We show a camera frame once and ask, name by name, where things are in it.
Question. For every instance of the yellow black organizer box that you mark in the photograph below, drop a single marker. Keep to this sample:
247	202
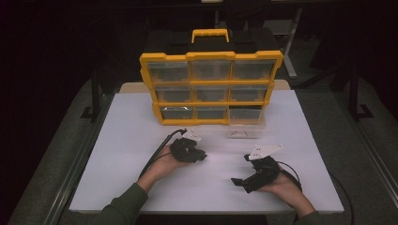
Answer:
209	55

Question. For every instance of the person's left hand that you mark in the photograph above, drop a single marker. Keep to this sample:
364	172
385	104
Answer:
164	167

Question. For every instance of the clear plastic drawer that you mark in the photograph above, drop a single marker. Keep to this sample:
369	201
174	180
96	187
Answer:
250	128

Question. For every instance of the person's right hand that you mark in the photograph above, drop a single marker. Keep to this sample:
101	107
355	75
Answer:
286	189

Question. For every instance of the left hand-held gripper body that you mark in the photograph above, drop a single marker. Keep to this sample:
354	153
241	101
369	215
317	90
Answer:
183	150

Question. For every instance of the grid of clear drawers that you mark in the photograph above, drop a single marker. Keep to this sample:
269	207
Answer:
210	70

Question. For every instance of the black metal stand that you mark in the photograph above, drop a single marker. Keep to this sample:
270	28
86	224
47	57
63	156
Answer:
94	100
355	100

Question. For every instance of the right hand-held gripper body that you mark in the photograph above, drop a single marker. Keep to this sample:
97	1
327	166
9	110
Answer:
263	173

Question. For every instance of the aluminium rail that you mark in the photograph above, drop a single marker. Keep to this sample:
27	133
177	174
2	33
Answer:
375	162
75	175

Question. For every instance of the grey metal desk frame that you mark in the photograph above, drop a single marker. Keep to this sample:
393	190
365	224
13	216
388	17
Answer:
291	53

